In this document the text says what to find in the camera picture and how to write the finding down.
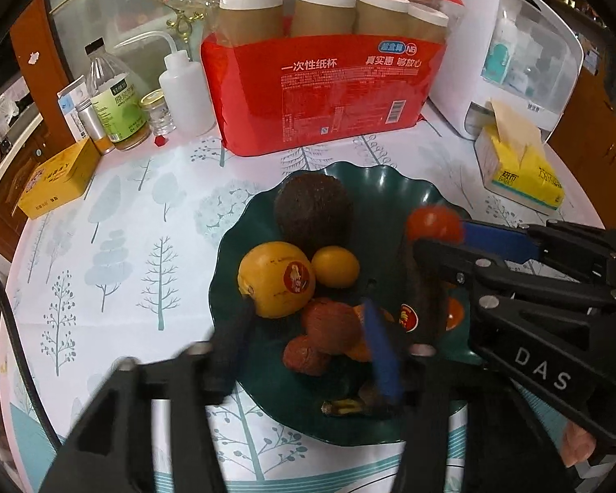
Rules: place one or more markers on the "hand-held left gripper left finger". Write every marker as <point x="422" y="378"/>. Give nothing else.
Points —
<point x="226" y="349"/>

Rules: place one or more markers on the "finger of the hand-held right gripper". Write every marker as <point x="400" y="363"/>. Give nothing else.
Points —
<point x="472" y="272"/>
<point x="498" y="241"/>

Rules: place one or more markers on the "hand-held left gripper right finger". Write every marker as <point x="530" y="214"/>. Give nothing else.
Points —
<point x="385" y="364"/>

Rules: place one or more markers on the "large orange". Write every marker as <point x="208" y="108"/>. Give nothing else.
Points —
<point x="454" y="314"/>

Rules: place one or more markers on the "red cherry tomato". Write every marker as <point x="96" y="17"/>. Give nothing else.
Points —
<point x="434" y="223"/>

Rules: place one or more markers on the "yellow orange with sticker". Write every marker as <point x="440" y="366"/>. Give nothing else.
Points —
<point x="269" y="277"/>

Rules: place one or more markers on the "dark green scalloped plate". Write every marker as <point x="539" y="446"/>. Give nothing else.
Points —
<point x="380" y="200"/>

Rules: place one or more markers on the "person's right hand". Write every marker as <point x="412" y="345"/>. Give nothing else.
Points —
<point x="577" y="447"/>

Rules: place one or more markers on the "large red-brown lychee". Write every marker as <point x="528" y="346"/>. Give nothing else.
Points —
<point x="331" y="326"/>

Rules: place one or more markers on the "yellow tissue pack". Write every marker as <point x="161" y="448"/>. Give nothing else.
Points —
<point x="523" y="174"/>

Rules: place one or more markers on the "small red-brown lychee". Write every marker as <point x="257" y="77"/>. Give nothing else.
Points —
<point x="304" y="357"/>

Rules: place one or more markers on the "small yellow citrus fruit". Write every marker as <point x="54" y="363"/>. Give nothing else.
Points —
<point x="335" y="266"/>

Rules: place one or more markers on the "dark avocado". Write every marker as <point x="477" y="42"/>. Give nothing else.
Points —
<point x="313" y="215"/>

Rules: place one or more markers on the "white clear-front storage box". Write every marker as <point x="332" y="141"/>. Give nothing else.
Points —
<point x="513" y="61"/>

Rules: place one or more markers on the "red paper cup bag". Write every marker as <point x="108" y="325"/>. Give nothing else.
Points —
<point x="328" y="97"/>

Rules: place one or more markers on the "brown paper cup stack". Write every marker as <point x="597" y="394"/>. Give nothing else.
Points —
<point x="251" y="15"/>
<point x="426" y="23"/>
<point x="322" y="10"/>
<point x="381" y="13"/>

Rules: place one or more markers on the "yellow cardboard box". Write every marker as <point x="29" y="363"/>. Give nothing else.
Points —
<point x="56" y="179"/>

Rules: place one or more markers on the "small gold-lid glass jar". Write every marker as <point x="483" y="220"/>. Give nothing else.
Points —
<point x="158" y="113"/>

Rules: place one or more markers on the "small aluminium bottle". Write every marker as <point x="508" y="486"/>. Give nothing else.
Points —
<point x="95" y="128"/>

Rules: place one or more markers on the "white squeeze bottle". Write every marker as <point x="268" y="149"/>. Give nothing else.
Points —
<point x="187" y="92"/>

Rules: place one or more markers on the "green label glass bottle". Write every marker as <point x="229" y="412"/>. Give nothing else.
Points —
<point x="118" y="108"/>

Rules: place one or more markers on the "white and blue carton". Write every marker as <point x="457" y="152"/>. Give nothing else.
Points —
<point x="72" y="108"/>

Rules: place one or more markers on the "frosted glass door gold ornament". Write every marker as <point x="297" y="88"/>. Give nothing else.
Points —
<point x="113" y="5"/>

